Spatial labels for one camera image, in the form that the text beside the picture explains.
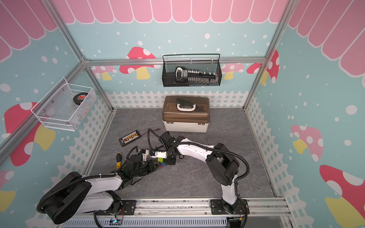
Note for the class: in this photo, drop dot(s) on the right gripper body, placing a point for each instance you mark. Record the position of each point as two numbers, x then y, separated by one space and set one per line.
169 158

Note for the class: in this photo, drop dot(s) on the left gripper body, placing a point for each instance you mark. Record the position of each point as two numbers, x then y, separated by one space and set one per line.
144 169

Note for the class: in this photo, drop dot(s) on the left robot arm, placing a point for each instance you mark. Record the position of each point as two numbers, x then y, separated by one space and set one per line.
77 194

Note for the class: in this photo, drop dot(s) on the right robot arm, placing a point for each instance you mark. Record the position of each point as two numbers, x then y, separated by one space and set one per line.
226 167

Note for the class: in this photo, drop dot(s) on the black charger board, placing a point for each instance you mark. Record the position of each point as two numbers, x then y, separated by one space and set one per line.
129 138

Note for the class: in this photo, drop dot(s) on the brown lid storage box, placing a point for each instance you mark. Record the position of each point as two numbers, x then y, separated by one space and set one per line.
186 114

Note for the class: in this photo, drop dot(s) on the green circuit board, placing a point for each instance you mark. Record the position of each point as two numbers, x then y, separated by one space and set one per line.
116 222

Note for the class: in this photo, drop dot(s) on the screwdriver bit set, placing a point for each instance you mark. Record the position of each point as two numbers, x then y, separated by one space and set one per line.
196 77

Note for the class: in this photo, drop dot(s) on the black tape roll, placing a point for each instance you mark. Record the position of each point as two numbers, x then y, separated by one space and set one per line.
79 98

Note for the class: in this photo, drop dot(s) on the yellow handled screwdriver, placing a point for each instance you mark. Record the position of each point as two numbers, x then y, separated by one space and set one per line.
118 161

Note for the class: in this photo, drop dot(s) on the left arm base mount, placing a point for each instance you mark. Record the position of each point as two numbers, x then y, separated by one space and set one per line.
119 208

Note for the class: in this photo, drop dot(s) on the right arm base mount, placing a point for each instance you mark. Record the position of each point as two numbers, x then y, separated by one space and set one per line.
220 207

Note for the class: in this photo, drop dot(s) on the black wire wall basket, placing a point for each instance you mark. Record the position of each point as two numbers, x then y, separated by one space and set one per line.
197 62

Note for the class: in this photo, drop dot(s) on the white wire wall basket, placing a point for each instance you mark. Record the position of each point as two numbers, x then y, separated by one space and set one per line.
56 110

